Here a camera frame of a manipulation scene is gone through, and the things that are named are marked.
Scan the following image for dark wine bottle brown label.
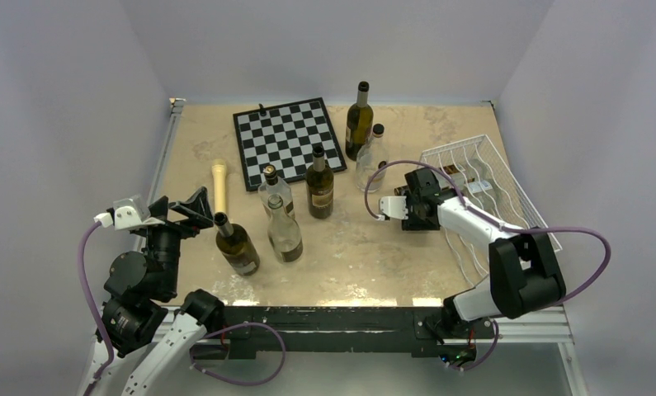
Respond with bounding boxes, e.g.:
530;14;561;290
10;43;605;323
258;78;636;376
305;144;334;219

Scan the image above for clear bottle no cap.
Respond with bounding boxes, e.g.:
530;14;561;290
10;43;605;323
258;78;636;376
267;194;303;263

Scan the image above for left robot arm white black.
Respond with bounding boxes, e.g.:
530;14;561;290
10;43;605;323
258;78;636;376
78;187;224;395

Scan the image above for aluminium table frame rail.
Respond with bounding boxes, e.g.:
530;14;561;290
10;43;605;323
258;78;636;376
89;98;186;340

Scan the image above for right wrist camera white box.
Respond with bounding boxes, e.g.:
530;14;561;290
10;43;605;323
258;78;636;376
377;196;408;221

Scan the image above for purple cable under table front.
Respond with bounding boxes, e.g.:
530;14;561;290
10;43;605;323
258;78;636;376
189;321;287;387

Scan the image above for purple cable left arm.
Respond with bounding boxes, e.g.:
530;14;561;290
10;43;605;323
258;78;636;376
76;221;116;394

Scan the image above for green wine bottle white label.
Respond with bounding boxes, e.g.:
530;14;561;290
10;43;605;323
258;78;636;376
345;81;374;161

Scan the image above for clear square liquor bottle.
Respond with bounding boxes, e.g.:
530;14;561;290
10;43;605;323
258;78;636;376
257;164;295;219

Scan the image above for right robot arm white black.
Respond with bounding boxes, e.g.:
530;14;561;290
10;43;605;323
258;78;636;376
173;161;565;336

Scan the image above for clear bottle gold black cap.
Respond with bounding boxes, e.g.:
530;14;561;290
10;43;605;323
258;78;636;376
420;164;481;198

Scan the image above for white wire wine rack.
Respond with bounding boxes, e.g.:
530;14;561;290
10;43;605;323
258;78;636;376
420;134;547;285

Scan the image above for black white chessboard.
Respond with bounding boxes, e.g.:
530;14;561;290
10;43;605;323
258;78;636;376
233;97;347;192

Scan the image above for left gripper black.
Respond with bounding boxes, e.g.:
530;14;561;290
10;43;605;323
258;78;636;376
141;186;212;295

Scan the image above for black front mounting beam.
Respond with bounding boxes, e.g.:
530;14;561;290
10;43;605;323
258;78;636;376
224;306;494;359

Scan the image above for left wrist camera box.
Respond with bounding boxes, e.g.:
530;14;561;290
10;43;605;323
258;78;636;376
93;195;164;231

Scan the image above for clear round bottle blue emblem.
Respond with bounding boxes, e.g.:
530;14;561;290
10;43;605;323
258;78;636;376
356;124;389;193

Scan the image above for dark wine bottle silver neck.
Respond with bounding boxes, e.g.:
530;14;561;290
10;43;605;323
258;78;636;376
213;212;261;276

